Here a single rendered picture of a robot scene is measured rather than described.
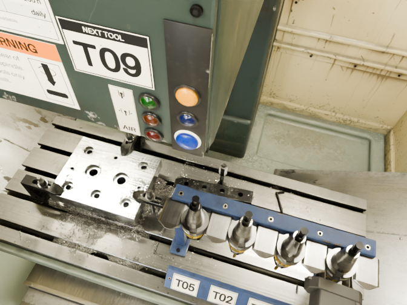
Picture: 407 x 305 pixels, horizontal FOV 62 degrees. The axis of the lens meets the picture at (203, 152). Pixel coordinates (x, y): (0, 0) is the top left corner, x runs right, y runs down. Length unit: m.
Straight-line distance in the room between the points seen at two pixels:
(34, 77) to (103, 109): 0.09
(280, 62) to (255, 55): 0.47
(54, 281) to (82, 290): 0.11
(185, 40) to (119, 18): 0.07
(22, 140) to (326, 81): 1.41
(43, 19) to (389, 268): 1.23
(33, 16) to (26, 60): 0.08
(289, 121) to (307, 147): 0.17
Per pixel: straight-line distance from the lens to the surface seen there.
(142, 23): 0.34
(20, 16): 0.42
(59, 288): 1.31
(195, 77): 0.35
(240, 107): 1.37
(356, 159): 1.82
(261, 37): 1.14
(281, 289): 1.10
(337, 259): 0.79
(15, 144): 1.73
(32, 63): 0.47
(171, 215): 0.80
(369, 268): 0.85
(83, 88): 0.45
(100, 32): 0.37
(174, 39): 0.33
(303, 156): 1.73
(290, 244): 0.75
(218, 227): 0.79
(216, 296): 1.03
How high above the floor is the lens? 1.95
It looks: 56 degrees down
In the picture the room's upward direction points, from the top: 4 degrees clockwise
